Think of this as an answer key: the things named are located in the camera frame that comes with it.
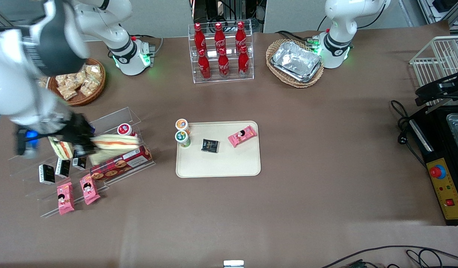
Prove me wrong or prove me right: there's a brown wicker snack basket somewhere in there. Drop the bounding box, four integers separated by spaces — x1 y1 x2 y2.
47 57 106 107

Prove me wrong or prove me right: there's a looped black floor cable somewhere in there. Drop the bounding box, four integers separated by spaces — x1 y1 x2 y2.
405 249 444 268

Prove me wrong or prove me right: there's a red cookie box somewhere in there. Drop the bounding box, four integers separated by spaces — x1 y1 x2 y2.
89 145 153 182

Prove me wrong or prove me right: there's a small black box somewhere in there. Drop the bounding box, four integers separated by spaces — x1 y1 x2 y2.
55 158 71 178
72 150 88 170
39 164 56 185

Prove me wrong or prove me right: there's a white wire basket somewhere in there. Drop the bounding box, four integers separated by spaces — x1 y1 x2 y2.
409 35 458 98

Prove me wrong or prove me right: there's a black arm base cable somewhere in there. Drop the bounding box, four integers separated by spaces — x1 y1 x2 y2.
275 30 319 46

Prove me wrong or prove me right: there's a red cola bottle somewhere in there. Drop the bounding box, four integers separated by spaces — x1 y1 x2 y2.
235 21 248 51
194 23 207 53
197 48 212 80
238 45 250 76
214 22 227 53
217 48 230 78

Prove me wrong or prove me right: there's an aluminium frame profile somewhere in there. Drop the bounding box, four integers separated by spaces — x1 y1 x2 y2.
417 0 458 35

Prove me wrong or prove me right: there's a long black floor cable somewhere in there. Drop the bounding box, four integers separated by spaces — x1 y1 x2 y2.
320 245 458 268

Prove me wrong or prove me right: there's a clear acrylic stepped shelf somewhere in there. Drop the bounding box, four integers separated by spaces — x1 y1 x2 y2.
7 107 157 218

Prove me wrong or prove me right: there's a brown table cover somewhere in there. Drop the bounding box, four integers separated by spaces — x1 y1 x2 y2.
0 32 458 268

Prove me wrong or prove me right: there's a beige plastic serving tray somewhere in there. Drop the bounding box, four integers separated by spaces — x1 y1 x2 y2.
176 121 261 178

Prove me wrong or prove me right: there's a triangle sandwich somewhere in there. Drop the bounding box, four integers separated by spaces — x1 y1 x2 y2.
88 134 141 166
48 136 74 161

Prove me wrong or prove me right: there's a black power cable with plug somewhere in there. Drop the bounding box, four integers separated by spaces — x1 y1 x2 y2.
390 100 427 169

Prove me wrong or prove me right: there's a black equipment rack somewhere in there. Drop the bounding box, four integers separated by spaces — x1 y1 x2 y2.
191 0 267 33

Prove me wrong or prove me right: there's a clear acrylic bottle rack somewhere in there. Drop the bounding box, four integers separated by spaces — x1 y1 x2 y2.
188 23 255 84

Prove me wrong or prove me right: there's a red emergency stop button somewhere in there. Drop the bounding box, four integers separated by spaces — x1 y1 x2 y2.
429 165 447 179

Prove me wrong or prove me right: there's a black tray sealing machine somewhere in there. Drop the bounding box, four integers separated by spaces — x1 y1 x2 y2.
408 104 458 226

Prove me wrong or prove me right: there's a green lid small cup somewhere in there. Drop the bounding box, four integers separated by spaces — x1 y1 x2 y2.
175 130 191 148

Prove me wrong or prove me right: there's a yellow control panel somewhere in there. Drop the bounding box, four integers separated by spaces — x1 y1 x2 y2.
426 158 458 221

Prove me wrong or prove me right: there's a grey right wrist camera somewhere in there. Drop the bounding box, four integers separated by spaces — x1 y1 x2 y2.
15 125 42 157

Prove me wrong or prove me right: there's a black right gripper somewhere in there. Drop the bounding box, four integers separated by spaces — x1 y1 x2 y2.
61 112 100 157

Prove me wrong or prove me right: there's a grey arm base cable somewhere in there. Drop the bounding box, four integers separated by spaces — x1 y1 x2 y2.
130 34 163 57

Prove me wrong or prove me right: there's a pink snack pack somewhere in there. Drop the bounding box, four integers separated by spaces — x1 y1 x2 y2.
228 125 258 148
57 181 75 216
79 174 101 205

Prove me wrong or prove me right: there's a silver foil tray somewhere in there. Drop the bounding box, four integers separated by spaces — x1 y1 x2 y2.
270 41 322 83

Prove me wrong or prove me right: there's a red lid small cup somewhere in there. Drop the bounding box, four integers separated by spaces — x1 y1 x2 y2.
117 123 138 137

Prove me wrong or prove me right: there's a black snack packet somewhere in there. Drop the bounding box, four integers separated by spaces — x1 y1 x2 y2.
201 138 220 154

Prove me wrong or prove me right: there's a black machine lever handle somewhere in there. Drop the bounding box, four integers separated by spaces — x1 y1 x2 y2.
415 70 458 114

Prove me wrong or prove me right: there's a light wicker tray basket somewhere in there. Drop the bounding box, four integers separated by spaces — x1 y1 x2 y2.
266 39 325 89

